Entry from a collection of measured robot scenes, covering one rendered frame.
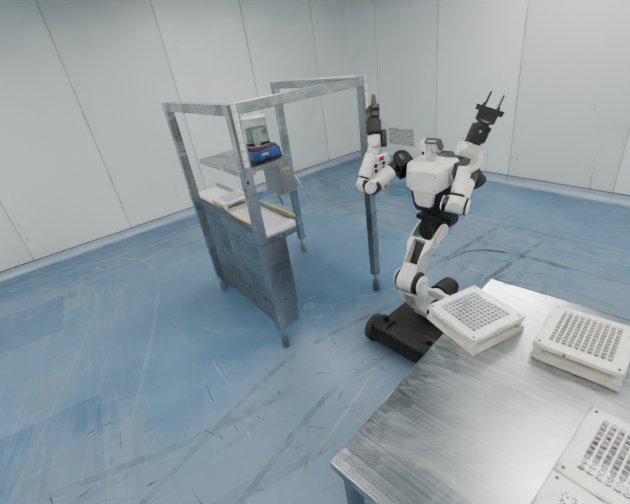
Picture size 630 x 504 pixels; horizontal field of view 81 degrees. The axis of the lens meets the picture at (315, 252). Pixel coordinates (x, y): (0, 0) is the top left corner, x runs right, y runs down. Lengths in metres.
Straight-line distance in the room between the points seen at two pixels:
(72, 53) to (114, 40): 0.49
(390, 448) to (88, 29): 5.25
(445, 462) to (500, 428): 0.20
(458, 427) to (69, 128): 5.13
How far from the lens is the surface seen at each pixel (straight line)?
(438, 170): 2.11
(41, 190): 5.57
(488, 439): 1.25
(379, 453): 1.20
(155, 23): 5.72
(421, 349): 2.46
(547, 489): 1.13
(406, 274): 2.29
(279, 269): 2.74
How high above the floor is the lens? 1.90
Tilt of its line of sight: 28 degrees down
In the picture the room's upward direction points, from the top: 9 degrees counter-clockwise
